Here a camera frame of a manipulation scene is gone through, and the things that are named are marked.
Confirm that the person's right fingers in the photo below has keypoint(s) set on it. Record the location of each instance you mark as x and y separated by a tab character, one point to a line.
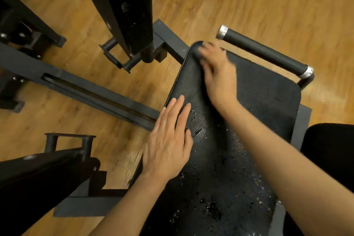
213	53

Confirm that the dark metal machine base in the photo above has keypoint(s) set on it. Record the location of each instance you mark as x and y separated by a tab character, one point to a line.
22	28

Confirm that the long black upholstered pad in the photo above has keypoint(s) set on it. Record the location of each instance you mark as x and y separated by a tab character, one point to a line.
124	6

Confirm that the person's left little finger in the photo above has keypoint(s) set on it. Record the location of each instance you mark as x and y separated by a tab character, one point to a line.
158	121

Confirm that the person's left middle finger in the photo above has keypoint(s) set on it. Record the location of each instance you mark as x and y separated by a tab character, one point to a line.
175	112

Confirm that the person's right forearm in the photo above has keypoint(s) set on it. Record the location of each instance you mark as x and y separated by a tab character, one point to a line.
282	166

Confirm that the person's left thumb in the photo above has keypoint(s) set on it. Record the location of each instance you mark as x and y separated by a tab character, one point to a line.
189	141

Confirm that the black padded machine seat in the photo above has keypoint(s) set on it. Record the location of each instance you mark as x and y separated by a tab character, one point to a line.
229	166

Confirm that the person's right hand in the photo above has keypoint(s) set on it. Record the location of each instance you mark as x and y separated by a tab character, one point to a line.
221	81

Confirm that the person's left hand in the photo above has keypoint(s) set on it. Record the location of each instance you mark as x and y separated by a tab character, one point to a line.
166	150

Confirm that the black pad with bracket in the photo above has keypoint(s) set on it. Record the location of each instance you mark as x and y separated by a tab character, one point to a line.
36	183

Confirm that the person's left forearm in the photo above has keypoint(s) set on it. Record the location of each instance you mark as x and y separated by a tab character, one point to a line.
132	208

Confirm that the grey metal machine frame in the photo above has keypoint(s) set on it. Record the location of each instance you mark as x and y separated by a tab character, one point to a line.
91	96

